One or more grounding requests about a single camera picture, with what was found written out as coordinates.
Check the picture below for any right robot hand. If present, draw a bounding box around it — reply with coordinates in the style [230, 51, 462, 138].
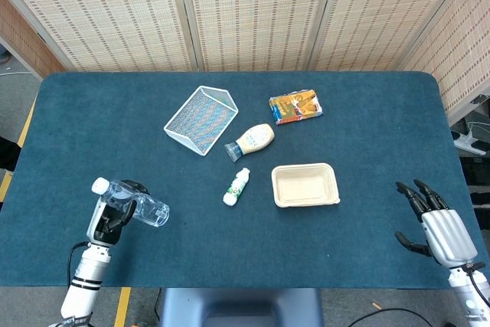
[394, 178, 479, 268]

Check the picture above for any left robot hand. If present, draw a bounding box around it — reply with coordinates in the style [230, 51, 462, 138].
[87, 179, 150, 247]

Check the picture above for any transparent plastic water bottle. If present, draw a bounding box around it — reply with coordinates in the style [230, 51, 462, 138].
[90, 177, 171, 229]

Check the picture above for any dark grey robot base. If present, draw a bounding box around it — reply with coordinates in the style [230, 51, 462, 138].
[158, 287, 325, 327]

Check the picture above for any small white green bottle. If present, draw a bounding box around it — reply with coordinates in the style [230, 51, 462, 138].
[222, 167, 251, 207]

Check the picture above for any beige sauce squeeze bottle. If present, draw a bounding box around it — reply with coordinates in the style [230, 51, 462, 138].
[224, 123, 276, 162]

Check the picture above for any white power strip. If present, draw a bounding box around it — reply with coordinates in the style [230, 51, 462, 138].
[450, 129, 490, 156]

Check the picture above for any teal felt table cloth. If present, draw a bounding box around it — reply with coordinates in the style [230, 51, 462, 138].
[0, 70, 485, 289]

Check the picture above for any beige plastic food container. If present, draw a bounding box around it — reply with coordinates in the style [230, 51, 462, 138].
[270, 162, 341, 209]

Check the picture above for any yellow colourful snack packet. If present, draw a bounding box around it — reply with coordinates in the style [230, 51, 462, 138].
[268, 88, 326, 126]

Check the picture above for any woven bamboo folding screen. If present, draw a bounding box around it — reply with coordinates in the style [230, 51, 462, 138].
[0, 0, 490, 125]

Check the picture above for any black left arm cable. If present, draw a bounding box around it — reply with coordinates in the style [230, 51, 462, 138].
[67, 241, 90, 286]

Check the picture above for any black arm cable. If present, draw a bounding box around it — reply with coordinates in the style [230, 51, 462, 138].
[461, 261, 490, 305]
[67, 241, 90, 286]

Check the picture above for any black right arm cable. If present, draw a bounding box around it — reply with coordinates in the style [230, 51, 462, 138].
[461, 261, 490, 305]

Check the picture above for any black floor cable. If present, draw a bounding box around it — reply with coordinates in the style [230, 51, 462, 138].
[346, 306, 449, 327]

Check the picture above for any white wire mesh basket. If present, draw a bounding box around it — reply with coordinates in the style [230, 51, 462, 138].
[163, 85, 240, 157]

